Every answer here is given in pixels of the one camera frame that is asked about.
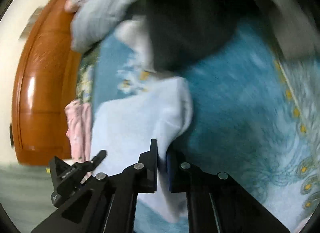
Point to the wooden headboard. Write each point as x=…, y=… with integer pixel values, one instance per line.
x=42, y=85

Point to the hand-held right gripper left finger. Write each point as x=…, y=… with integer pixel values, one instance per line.
x=150, y=170

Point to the light blue floral quilt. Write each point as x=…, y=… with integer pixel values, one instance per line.
x=95, y=15

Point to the dark green floral cloth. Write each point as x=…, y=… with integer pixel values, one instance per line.
x=190, y=27

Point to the pink pillow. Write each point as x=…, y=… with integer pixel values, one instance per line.
x=70, y=6

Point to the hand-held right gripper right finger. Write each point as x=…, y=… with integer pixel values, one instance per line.
x=171, y=173

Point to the pink folded garment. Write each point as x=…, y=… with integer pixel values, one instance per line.
x=77, y=128

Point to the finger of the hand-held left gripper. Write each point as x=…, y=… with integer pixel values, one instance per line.
x=67, y=175

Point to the light blue shirt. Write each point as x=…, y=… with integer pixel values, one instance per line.
x=140, y=113

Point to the teal floral blanket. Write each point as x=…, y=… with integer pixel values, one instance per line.
x=237, y=110

